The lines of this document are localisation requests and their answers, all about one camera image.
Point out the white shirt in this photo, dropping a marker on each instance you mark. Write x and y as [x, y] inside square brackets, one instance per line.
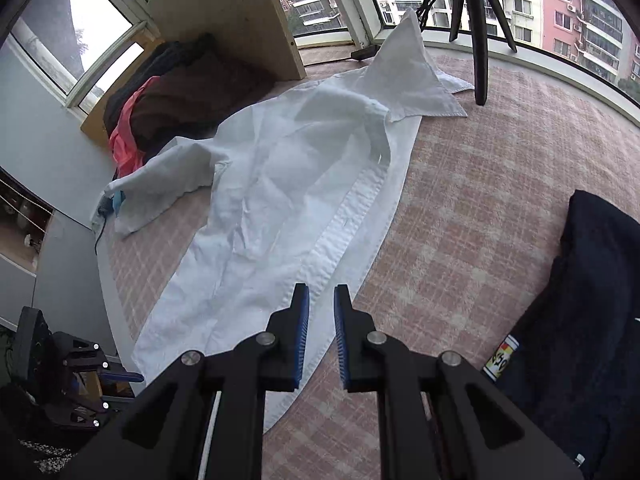
[280, 185]

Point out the pink garment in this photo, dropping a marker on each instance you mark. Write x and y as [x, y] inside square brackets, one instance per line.
[125, 140]

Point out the folded navy t-shirt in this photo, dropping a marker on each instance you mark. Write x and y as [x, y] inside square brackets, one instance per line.
[590, 310]

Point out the pine wood panel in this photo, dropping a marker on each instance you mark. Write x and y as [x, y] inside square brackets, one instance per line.
[95, 127]

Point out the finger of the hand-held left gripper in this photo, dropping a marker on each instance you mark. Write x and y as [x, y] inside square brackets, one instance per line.
[95, 410]
[125, 377]

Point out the light wooden board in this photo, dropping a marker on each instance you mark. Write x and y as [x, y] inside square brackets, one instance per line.
[235, 10]

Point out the person's left forearm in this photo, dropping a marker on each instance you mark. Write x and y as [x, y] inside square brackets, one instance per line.
[30, 425]

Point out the light blue garment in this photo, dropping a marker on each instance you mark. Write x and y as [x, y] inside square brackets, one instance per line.
[118, 202]

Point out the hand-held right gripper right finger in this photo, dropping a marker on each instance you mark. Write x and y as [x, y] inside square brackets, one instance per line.
[341, 340]

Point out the brown garment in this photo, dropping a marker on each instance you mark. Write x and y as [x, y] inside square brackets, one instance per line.
[190, 100]

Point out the wooden shelf unit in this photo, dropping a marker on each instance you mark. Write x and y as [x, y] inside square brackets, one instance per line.
[20, 220]

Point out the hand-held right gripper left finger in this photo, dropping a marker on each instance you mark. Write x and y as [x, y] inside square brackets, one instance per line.
[300, 340]

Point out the pile of mixed clothes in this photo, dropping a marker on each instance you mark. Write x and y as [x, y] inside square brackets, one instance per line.
[165, 55]

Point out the pink plaid mat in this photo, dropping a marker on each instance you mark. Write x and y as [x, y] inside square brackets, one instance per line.
[475, 210]

